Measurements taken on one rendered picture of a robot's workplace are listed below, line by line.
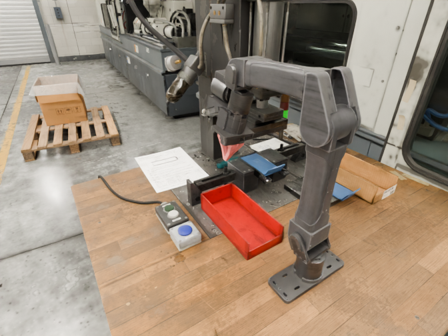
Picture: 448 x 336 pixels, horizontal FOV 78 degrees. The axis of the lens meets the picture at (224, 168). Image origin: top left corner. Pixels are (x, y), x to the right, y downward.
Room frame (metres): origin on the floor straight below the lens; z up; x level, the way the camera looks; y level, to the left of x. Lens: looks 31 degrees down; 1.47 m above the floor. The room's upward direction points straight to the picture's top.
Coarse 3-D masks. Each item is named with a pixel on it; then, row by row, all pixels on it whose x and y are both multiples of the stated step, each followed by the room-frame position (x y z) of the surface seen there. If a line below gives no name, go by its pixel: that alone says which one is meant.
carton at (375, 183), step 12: (348, 156) 0.94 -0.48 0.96; (348, 168) 0.93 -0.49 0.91; (360, 168) 0.89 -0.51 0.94; (372, 168) 0.86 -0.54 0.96; (336, 180) 0.84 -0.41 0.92; (348, 180) 0.80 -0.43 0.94; (360, 180) 0.77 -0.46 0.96; (372, 180) 0.84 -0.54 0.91; (384, 180) 0.81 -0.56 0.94; (396, 180) 0.78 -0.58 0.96; (360, 192) 0.76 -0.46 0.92; (372, 192) 0.73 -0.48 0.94; (384, 192) 0.75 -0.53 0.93; (372, 204) 0.72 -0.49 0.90
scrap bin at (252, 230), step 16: (208, 192) 0.71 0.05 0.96; (224, 192) 0.74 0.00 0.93; (240, 192) 0.71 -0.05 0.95; (208, 208) 0.66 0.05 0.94; (224, 208) 0.69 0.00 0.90; (240, 208) 0.69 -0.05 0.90; (256, 208) 0.64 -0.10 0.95; (224, 224) 0.58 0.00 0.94; (240, 224) 0.62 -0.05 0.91; (256, 224) 0.62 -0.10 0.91; (272, 224) 0.58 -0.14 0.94; (240, 240) 0.52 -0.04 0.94; (256, 240) 0.55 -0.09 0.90; (272, 240) 0.53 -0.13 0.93
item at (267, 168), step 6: (246, 156) 0.89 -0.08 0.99; (252, 156) 0.89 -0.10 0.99; (258, 156) 0.89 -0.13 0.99; (252, 162) 0.85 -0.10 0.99; (258, 162) 0.85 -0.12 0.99; (264, 162) 0.85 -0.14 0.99; (270, 162) 0.85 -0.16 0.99; (258, 168) 0.80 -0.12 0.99; (264, 168) 0.80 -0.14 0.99; (270, 168) 0.80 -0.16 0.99; (276, 168) 0.77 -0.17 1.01; (264, 174) 0.77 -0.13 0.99; (270, 174) 0.77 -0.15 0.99
